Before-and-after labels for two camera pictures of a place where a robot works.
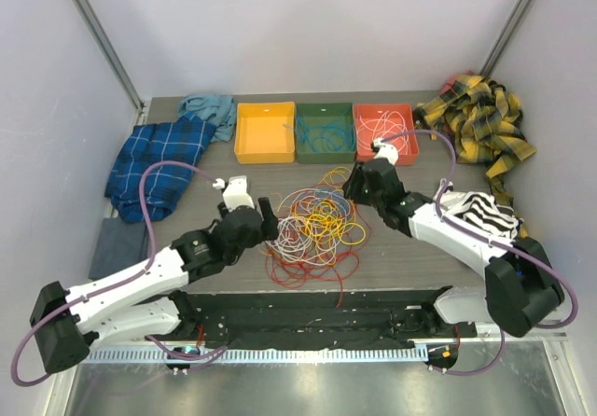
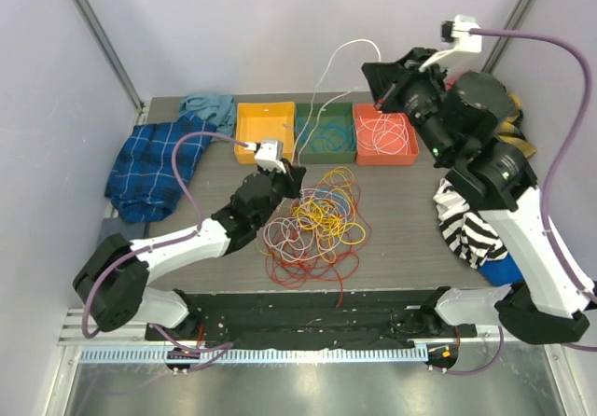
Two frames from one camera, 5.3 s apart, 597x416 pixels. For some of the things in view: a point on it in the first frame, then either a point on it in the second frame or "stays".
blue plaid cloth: x=181 y=141 stays
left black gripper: x=269 y=226 -> x=294 y=181
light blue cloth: x=215 y=108 stays
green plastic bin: x=326 y=133 stays
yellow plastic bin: x=265 y=132 stays
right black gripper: x=352 y=187 -> x=384 y=78
